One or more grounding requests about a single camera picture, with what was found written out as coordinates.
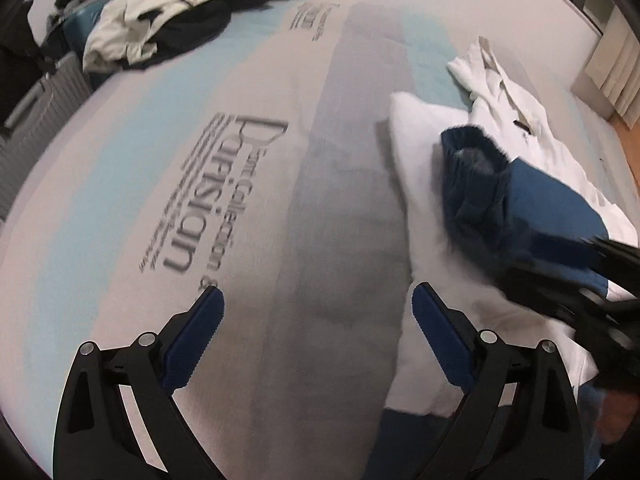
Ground white and blue hoodie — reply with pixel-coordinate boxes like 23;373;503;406
366;39;639;479

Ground pile of clothes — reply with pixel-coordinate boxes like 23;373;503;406
42;0;274;74

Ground beige curtain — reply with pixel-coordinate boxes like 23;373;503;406
570;6;640;128

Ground striped bed sheet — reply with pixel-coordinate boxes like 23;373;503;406
1;0;639;479

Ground grey suitcase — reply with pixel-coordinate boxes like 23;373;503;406
1;52;92;221

